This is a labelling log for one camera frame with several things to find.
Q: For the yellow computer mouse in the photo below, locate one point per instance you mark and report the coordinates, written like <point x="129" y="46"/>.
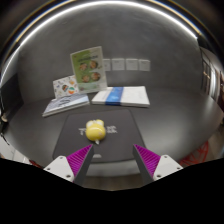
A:
<point x="95" y="131"/>

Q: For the white wall plates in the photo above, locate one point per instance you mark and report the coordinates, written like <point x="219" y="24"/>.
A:
<point x="131" y="64"/>

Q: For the red chair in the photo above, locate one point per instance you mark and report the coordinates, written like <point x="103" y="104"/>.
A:
<point x="196" y="156"/>

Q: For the white ceiling light strip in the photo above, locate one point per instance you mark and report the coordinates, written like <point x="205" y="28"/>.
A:
<point x="100" y="3"/>

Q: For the black mouse pad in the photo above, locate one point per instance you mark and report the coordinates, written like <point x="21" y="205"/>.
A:
<point x="123" y="140"/>

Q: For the green poster with food photos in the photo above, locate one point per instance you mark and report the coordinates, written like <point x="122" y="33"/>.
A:
<point x="88" y="70"/>

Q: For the white book with blue band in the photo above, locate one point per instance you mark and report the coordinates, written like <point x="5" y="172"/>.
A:
<point x="130" y="96"/>

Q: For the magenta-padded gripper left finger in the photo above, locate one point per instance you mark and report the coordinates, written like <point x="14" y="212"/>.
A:
<point x="60" y="166"/>

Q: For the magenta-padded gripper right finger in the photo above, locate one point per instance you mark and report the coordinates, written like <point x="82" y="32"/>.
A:
<point x="165" y="165"/>

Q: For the white sticker sheet card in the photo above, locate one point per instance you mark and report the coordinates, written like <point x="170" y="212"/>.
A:
<point x="65" y="87"/>

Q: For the black flat panel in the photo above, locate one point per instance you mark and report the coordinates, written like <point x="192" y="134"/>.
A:
<point x="11" y="93"/>

